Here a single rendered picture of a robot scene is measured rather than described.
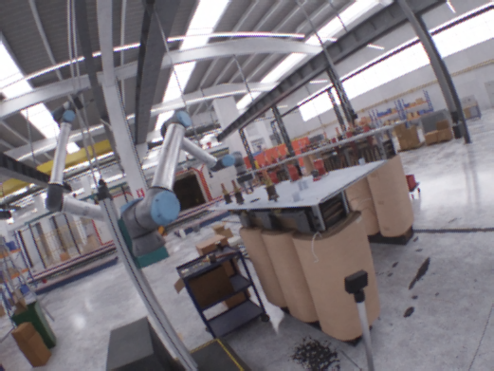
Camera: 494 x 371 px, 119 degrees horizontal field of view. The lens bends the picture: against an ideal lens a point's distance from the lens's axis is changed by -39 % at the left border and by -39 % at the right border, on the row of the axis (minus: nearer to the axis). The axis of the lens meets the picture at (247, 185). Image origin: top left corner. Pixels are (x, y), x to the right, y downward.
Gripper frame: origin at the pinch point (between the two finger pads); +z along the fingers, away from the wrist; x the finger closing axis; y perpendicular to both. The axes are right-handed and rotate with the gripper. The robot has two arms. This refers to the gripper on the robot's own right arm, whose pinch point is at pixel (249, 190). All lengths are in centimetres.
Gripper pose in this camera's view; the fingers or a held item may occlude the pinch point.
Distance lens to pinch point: 198.6
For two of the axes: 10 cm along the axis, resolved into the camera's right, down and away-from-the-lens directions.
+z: 3.5, 9.4, 0.6
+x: 8.3, -3.4, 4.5
